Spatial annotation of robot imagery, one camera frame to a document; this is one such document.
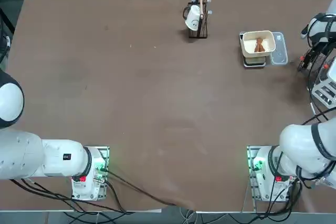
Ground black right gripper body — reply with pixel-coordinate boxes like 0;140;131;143
312;41;332;56

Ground smoked drawer orange handle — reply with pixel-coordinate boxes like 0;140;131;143
320;60;332;78
298;50;325;78

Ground brown bread piece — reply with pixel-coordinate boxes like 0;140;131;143
254;37;265;53

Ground black digital kitchen scale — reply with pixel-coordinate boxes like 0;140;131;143
239;31;267;69

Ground clear plastic lid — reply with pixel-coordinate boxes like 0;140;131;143
270;31;289;66

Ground cream rectangular container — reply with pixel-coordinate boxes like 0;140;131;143
241;30;276;58

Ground white smiley mug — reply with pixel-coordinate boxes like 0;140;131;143
183;4;204;31

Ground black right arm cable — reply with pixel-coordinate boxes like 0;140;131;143
307;48;329;112

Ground long black table cable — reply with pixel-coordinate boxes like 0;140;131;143
104;170;196;210

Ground black left arm base cables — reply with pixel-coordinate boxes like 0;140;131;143
9;170;134;224

